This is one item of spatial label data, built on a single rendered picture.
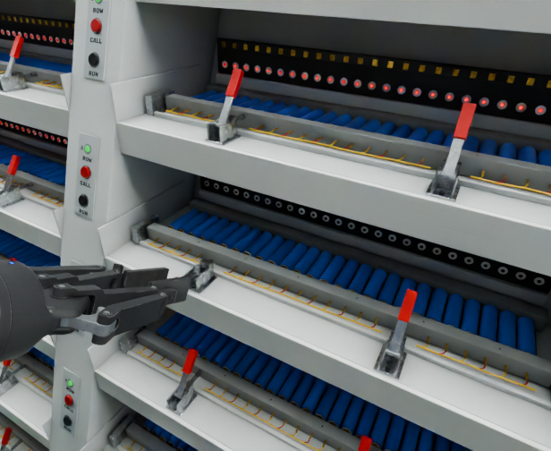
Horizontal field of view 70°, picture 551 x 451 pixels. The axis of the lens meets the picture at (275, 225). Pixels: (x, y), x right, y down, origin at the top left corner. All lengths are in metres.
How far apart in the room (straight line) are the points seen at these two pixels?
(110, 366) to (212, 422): 0.20
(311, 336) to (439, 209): 0.21
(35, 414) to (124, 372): 0.29
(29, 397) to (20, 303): 0.68
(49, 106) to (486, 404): 0.69
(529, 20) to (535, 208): 0.16
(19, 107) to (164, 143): 0.30
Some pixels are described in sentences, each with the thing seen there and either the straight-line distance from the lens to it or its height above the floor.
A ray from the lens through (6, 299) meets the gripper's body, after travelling 0.33.
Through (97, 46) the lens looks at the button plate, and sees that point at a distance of 0.63.
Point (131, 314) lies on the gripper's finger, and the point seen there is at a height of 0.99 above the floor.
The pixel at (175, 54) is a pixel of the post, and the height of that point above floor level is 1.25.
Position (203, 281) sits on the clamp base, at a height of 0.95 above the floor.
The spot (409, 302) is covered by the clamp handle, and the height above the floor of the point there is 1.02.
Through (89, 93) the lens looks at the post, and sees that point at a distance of 0.64.
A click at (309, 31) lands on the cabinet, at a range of 0.67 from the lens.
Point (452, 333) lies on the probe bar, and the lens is 0.51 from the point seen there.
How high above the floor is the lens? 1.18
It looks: 14 degrees down
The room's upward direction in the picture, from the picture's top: 11 degrees clockwise
